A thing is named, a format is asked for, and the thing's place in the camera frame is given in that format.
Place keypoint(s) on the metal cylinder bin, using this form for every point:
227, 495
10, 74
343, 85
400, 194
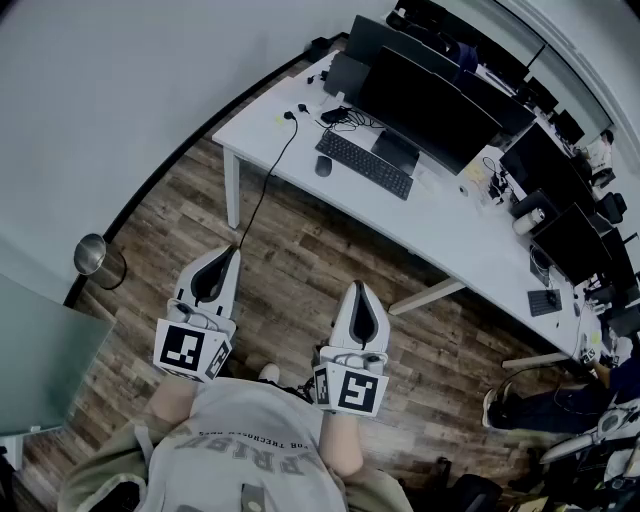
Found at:
91, 254

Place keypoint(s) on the black monitor facing away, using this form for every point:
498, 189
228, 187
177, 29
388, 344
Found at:
380, 37
500, 105

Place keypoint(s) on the white office chair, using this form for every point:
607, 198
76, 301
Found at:
575, 442

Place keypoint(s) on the black keyboard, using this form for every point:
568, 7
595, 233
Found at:
365, 162

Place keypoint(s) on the person's white shoe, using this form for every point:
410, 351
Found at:
269, 372

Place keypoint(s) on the white thermos bottle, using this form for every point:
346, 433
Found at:
527, 221

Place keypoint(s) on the white desk leg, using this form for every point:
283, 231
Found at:
535, 360
425, 296
232, 190

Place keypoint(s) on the small dark keyboard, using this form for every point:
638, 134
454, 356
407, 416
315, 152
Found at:
542, 302

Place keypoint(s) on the large curved black monitor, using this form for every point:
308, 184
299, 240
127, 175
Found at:
425, 105

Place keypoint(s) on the frosted glass panel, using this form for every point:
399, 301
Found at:
45, 360

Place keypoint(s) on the person's right forearm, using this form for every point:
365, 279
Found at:
340, 445

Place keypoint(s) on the black mouse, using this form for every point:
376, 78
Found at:
323, 165

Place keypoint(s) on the black power adapter brick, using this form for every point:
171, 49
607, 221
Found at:
334, 115

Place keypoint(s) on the person's left forearm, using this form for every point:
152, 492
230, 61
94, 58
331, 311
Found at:
170, 400

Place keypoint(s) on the grey flat monitor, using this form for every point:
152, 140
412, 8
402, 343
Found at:
345, 75

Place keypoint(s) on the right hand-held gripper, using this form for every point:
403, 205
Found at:
357, 392

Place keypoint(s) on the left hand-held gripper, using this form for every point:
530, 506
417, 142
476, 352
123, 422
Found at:
180, 345

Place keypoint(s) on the person's grey printed shirt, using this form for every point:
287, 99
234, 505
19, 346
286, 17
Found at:
240, 450

